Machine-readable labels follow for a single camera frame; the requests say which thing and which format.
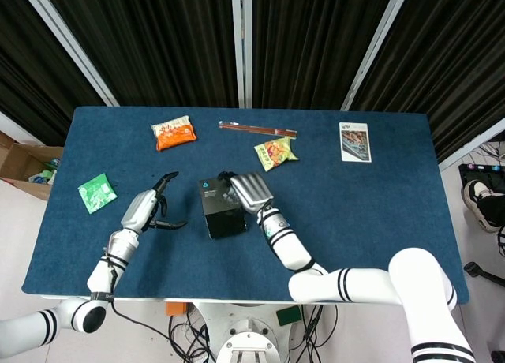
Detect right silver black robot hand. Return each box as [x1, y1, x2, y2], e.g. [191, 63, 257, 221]
[216, 171, 275, 215]

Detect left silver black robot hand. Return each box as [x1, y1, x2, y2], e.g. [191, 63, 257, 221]
[120, 170, 189, 234]

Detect black cardboard folding box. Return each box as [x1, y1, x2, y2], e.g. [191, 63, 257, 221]
[198, 173, 250, 241]

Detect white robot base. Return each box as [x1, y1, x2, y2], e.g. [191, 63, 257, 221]
[193, 301, 305, 363]

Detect yellow green snack packet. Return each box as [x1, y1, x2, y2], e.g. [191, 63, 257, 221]
[253, 136, 300, 173]

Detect green sachet packet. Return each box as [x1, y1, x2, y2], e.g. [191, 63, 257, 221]
[77, 172, 118, 215]

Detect wrapped red brown chopsticks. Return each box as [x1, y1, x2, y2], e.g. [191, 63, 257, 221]
[219, 120, 299, 139]

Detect orange snack packet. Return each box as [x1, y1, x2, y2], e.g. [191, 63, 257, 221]
[151, 116, 197, 152]

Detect crumpled plastic packaging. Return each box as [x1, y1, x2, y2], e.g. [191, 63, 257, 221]
[27, 157, 60, 186]

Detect blue table mat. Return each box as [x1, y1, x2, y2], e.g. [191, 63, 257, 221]
[21, 105, 470, 304]

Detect white picture card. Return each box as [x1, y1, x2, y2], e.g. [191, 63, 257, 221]
[339, 121, 374, 163]

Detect dark green block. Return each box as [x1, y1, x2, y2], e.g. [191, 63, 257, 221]
[275, 305, 303, 327]

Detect brown cardboard carton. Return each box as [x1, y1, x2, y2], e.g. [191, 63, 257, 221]
[0, 130, 64, 201]

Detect dark pleated curtain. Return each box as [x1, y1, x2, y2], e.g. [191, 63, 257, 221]
[350, 0, 505, 163]
[251, 0, 395, 111]
[39, 0, 240, 108]
[0, 0, 107, 147]

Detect black and white sneaker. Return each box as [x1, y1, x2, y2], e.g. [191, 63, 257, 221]
[462, 180, 500, 234]

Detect black trouser leg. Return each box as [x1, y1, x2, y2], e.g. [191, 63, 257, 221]
[483, 193, 505, 228]

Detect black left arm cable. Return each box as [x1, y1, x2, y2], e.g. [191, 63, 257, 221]
[103, 252, 210, 363]

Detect tangled black cable bundle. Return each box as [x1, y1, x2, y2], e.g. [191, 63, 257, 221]
[290, 303, 340, 363]
[167, 311, 218, 363]

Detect white frame post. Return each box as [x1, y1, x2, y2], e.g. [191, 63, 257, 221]
[0, 110, 43, 147]
[230, 0, 253, 110]
[439, 117, 505, 171]
[341, 0, 413, 111]
[17, 0, 120, 107]

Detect thin black floor cables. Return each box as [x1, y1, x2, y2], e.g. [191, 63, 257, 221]
[471, 141, 505, 169]

